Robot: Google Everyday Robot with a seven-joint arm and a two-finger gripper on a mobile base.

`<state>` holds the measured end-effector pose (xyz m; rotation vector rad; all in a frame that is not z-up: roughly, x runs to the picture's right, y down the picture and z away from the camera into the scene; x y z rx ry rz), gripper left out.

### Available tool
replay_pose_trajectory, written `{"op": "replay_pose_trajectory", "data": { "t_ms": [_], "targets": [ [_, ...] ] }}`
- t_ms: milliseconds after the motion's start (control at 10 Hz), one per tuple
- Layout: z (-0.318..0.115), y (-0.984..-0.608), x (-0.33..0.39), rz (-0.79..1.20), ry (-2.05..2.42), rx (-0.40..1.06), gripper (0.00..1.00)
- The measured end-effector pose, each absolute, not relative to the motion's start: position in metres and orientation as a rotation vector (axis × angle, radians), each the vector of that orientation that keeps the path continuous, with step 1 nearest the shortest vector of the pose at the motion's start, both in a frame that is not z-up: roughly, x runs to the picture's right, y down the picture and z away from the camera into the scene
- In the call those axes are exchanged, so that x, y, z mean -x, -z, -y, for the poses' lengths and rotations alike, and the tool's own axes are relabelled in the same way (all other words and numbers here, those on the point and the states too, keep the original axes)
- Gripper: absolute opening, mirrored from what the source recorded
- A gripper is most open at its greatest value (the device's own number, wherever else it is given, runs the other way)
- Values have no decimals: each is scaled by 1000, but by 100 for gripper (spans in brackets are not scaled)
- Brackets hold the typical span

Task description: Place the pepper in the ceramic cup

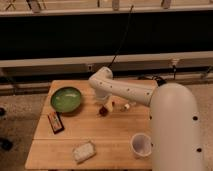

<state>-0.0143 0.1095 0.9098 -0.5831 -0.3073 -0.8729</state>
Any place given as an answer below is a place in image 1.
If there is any black caster wheel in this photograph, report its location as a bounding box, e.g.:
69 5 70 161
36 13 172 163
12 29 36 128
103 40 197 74
0 137 13 151

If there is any white ceramic cup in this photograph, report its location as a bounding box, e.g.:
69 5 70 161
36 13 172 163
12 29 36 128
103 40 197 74
130 133 152 158

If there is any white tube with cap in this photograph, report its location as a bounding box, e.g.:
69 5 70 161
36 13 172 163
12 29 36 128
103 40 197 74
123 103 131 111

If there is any black hanging cable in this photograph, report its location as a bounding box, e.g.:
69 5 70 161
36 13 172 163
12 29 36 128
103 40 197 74
105 4 135 69

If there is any red and black candy bar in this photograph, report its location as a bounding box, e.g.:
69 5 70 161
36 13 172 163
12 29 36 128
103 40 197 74
48 112 64 134

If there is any red pepper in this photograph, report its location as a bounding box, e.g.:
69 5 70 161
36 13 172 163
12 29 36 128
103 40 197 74
99 107 108 117

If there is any green bowl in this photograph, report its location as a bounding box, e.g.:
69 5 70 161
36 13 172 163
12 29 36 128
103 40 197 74
50 87 82 113

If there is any wooden table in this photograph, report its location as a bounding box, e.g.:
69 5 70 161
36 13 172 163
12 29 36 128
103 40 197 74
25 80 151 170

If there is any white wrapped sponge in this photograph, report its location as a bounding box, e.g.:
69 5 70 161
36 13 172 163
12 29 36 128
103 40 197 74
73 141 96 164

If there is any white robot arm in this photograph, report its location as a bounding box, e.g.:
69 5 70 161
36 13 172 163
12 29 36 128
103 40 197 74
89 67 206 171

